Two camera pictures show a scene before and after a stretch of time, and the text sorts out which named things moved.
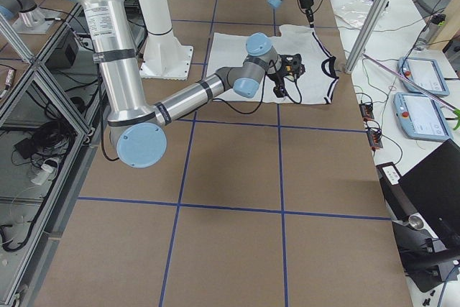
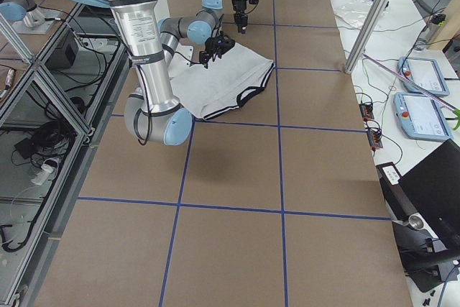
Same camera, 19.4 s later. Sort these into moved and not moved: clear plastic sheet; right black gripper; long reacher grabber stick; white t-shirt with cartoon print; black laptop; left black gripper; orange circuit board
Moved: right black gripper; white t-shirt with cartoon print; left black gripper
Not moved: orange circuit board; long reacher grabber stick; black laptop; clear plastic sheet
